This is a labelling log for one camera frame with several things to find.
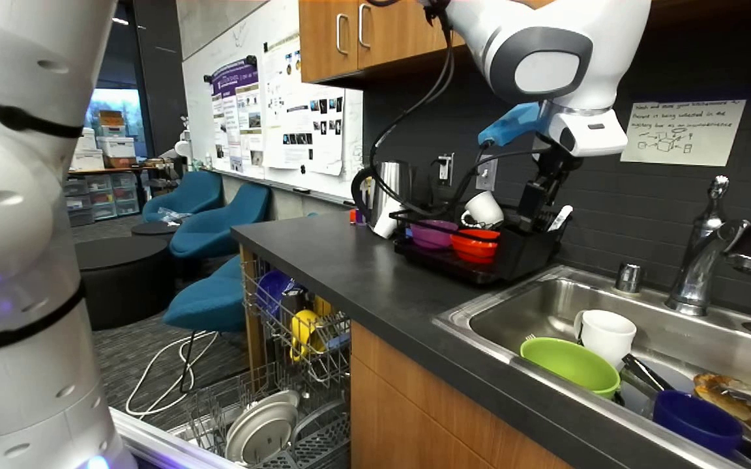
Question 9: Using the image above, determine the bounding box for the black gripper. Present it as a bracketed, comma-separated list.
[515, 147, 586, 234]

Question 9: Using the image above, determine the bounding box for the black utensil holder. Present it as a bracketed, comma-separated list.
[510, 219, 566, 281]

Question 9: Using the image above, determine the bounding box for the black dish drying rack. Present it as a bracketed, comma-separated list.
[387, 202, 571, 289]

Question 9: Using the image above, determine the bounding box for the white mug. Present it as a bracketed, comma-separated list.
[459, 189, 509, 232]

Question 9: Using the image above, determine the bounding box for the red bowl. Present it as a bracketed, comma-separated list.
[449, 224, 505, 272]

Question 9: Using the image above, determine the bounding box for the stainless steel sink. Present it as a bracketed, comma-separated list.
[430, 263, 751, 469]

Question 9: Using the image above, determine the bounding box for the purple bowl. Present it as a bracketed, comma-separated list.
[407, 216, 460, 255]

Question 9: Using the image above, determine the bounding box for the small chrome sink knob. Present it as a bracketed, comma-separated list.
[613, 262, 643, 296]

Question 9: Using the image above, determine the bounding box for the white cup in sink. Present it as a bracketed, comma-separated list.
[573, 307, 638, 374]

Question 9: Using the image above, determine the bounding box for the white tall cup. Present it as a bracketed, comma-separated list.
[370, 197, 403, 244]

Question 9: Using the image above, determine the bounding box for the stainless steel kettle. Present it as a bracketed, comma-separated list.
[348, 160, 408, 232]

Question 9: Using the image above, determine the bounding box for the green bowl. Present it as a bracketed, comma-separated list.
[515, 333, 623, 403]

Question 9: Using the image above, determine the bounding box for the chrome sink faucet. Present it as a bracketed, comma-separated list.
[665, 173, 751, 319]

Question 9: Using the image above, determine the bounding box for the wooden lower cabinet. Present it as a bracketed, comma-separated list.
[346, 319, 571, 469]

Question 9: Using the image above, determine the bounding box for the wooden cabinet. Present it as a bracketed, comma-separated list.
[346, 319, 571, 469]
[297, 0, 751, 90]

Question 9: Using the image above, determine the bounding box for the wooden upper cabinet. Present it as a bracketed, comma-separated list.
[297, 0, 751, 90]

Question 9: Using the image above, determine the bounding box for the large white research poster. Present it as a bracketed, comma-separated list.
[260, 34, 348, 184]

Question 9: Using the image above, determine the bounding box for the yellow mug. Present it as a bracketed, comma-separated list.
[286, 306, 329, 369]

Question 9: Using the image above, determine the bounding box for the blue cup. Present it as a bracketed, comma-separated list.
[652, 386, 749, 459]

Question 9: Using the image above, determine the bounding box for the blue mug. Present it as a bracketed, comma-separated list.
[256, 267, 297, 320]

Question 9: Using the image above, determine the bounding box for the dirty plate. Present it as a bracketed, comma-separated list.
[691, 371, 751, 439]

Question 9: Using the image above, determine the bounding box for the purple header poster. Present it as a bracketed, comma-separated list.
[207, 56, 265, 176]

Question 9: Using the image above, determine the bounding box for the blue shell chair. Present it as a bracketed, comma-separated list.
[161, 254, 247, 337]
[166, 181, 273, 263]
[140, 168, 226, 227]

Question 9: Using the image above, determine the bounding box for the white plate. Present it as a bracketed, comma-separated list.
[221, 386, 303, 469]

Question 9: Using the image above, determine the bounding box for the round black low table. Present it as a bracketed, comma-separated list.
[73, 232, 179, 332]

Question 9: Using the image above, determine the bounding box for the shelf with storage bins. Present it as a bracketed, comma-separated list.
[60, 108, 147, 231]

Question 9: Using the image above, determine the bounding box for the white handled utensil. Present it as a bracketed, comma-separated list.
[544, 203, 579, 238]

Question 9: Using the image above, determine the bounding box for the grey wall light switch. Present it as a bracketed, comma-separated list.
[475, 155, 503, 197]

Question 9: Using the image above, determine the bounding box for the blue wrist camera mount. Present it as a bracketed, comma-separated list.
[475, 99, 553, 152]

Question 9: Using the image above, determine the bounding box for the white wall outlet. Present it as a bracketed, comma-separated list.
[432, 152, 459, 189]

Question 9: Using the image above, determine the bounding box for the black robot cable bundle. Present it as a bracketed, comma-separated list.
[348, 0, 503, 223]

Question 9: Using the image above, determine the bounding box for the white paper wall note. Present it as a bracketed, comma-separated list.
[618, 98, 751, 169]

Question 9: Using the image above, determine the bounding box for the dishwasher wire mug rack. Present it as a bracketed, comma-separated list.
[239, 263, 355, 391]

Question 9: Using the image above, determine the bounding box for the dishwasher wire plate rack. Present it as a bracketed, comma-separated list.
[164, 380, 351, 469]

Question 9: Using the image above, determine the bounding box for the white power cord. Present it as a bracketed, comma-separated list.
[120, 328, 221, 422]

